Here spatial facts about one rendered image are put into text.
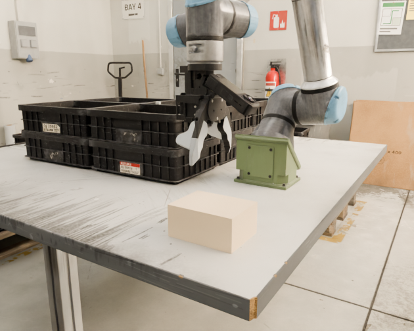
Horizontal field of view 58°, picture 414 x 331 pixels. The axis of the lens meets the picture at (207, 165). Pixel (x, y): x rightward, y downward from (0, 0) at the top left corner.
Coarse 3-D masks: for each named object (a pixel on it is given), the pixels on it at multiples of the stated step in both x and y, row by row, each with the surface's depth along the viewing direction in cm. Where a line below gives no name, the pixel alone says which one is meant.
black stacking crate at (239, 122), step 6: (162, 102) 170; (168, 102) 174; (174, 102) 178; (234, 114) 151; (240, 114) 156; (234, 120) 150; (240, 120) 156; (246, 120) 162; (234, 126) 152; (240, 126) 157; (246, 126) 163; (234, 132) 151
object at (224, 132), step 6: (222, 120) 81; (216, 126) 84; (222, 126) 81; (228, 126) 83; (210, 132) 86; (216, 132) 85; (222, 132) 83; (228, 132) 83; (222, 138) 84; (228, 138) 84; (228, 144) 85; (228, 150) 86
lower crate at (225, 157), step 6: (240, 132) 155; (246, 132) 161; (234, 138) 151; (222, 144) 145; (234, 144) 154; (222, 150) 146; (234, 150) 154; (222, 156) 147; (228, 156) 151; (234, 156) 155; (222, 162) 146
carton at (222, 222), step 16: (208, 192) 90; (176, 208) 81; (192, 208) 79; (208, 208) 79; (224, 208) 79; (240, 208) 79; (256, 208) 84; (176, 224) 82; (192, 224) 79; (208, 224) 77; (224, 224) 75; (240, 224) 77; (256, 224) 85; (192, 240) 80; (208, 240) 78; (224, 240) 76; (240, 240) 78
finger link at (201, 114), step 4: (204, 104) 74; (200, 108) 74; (204, 108) 74; (196, 112) 74; (200, 112) 73; (204, 112) 74; (196, 116) 73; (200, 116) 73; (204, 116) 74; (196, 120) 74; (200, 120) 73; (204, 120) 74; (196, 124) 73; (200, 124) 73; (196, 128) 73; (200, 128) 73; (196, 132) 73; (192, 136) 74; (196, 136) 73
